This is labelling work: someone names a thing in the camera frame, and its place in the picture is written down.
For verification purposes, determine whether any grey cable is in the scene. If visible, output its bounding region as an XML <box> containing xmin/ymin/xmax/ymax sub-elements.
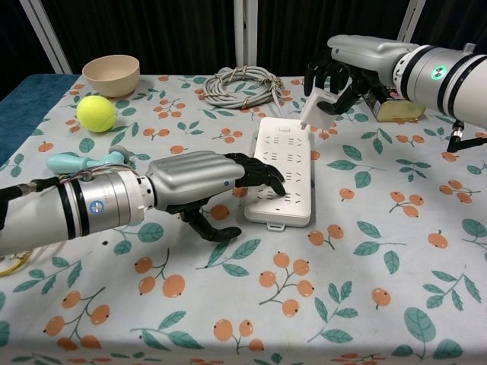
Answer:
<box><xmin>202</xmin><ymin>65</ymin><xmax>290</xmax><ymax>119</ymax></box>

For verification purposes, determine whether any black pleated curtain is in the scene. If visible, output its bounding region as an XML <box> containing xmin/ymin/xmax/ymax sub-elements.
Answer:
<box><xmin>0</xmin><ymin>0</ymin><xmax>62</xmax><ymax>102</ymax></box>
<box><xmin>40</xmin><ymin>0</ymin><xmax>237</xmax><ymax>75</ymax></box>
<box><xmin>257</xmin><ymin>0</ymin><xmax>416</xmax><ymax>75</ymax></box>
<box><xmin>416</xmin><ymin>0</ymin><xmax>487</xmax><ymax>56</ymax></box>

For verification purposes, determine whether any floral patterned tablecloth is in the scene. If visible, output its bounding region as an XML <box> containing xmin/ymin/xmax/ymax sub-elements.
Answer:
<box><xmin>0</xmin><ymin>73</ymin><xmax>487</xmax><ymax>365</ymax></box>

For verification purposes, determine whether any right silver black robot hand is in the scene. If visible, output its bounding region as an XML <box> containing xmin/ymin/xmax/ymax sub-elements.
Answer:
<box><xmin>303</xmin><ymin>34</ymin><xmax>419</xmax><ymax>116</ymax></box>

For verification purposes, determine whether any black arm cable brass connector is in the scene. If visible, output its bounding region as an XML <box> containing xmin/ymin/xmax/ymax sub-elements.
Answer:
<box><xmin>0</xmin><ymin>179</ymin><xmax>64</xmax><ymax>233</ymax></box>
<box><xmin>446</xmin><ymin>118</ymin><xmax>487</xmax><ymax>154</ymax></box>

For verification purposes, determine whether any white slanted frame post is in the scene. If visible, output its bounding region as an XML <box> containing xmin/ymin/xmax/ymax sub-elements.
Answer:
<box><xmin>23</xmin><ymin>0</ymin><xmax>74</xmax><ymax>74</ymax></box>
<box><xmin>396</xmin><ymin>0</ymin><xmax>428</xmax><ymax>43</ymax></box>

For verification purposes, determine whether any teal toy hammer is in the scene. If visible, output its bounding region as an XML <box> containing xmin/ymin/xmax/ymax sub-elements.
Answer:
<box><xmin>46</xmin><ymin>144</ymin><xmax>134</xmax><ymax>176</ymax></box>

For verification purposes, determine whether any beige bowl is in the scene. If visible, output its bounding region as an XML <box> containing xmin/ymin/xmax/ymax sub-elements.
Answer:
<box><xmin>81</xmin><ymin>54</ymin><xmax>141</xmax><ymax>98</ymax></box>

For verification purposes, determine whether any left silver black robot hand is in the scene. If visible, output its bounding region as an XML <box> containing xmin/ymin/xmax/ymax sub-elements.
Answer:
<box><xmin>146</xmin><ymin>151</ymin><xmax>287</xmax><ymax>243</ymax></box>

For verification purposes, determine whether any blue table mat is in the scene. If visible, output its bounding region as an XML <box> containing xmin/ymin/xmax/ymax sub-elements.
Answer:
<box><xmin>0</xmin><ymin>73</ymin><xmax>81</xmax><ymax>167</ymax></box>

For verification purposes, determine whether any yellow tennis ball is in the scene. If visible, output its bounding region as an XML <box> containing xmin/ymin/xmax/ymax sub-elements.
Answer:
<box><xmin>75</xmin><ymin>94</ymin><xmax>117</xmax><ymax>134</ymax></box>

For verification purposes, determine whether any white power strip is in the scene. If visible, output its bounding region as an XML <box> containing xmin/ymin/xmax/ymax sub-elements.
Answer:
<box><xmin>243</xmin><ymin>116</ymin><xmax>317</xmax><ymax>231</ymax></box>

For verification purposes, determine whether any white plug adapter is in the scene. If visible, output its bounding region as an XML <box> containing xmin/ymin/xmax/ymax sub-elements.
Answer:
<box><xmin>299</xmin><ymin>87</ymin><xmax>338</xmax><ymax>133</ymax></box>

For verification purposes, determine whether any white vertical frame post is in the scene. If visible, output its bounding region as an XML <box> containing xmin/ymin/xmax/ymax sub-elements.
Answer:
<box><xmin>233</xmin><ymin>0</ymin><xmax>260</xmax><ymax>68</ymax></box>

